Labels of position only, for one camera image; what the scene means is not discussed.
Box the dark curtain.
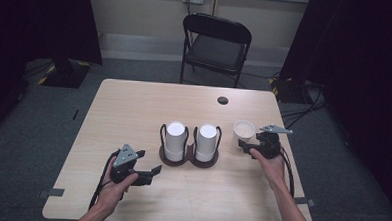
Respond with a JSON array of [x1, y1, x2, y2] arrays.
[[0, 0, 107, 151], [274, 0, 392, 213]]

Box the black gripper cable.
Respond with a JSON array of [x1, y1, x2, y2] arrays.
[[274, 145, 299, 221], [88, 147, 122, 212]]

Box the grey tape strip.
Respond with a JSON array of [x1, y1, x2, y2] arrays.
[[295, 195, 317, 208], [36, 187, 65, 200]]

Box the black stand base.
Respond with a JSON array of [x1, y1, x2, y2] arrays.
[[37, 57, 93, 90], [267, 76, 317, 106]]

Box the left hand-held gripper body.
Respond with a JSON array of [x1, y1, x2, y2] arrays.
[[109, 143, 140, 186]]

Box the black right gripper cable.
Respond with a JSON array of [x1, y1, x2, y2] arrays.
[[274, 145, 299, 221]]

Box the black folding chair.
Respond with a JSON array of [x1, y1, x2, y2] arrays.
[[179, 12, 254, 90]]

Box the single white paper cup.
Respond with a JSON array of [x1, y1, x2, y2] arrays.
[[231, 119, 258, 148]]

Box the dark double cup holder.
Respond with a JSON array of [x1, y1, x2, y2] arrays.
[[158, 122, 223, 170]]

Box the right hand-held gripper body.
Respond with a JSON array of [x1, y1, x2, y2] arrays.
[[247, 122, 294, 162]]

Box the black floor cables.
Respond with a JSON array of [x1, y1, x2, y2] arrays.
[[279, 83, 330, 133]]

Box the person's right hand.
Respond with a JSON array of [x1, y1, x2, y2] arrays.
[[247, 147, 289, 194]]

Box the person's left hand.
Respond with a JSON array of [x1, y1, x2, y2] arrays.
[[93, 165, 140, 219]]

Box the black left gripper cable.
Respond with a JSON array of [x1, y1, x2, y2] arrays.
[[88, 147, 122, 212]]

